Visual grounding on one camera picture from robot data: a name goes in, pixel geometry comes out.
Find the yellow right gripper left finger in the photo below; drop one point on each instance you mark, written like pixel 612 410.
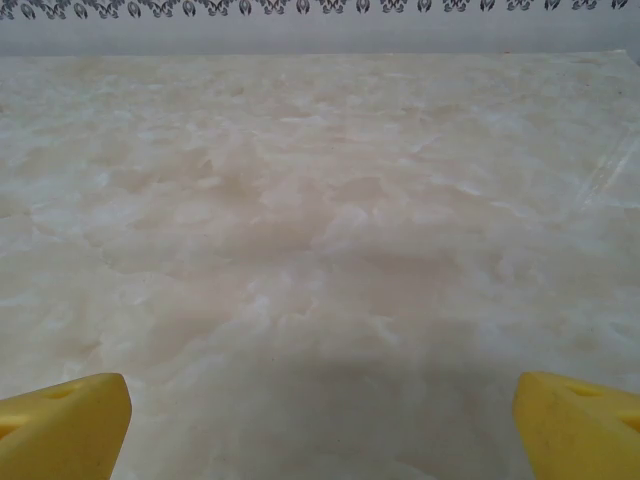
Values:
pixel 65 425

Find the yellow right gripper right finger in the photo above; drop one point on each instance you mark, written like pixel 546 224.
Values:
pixel 575 430

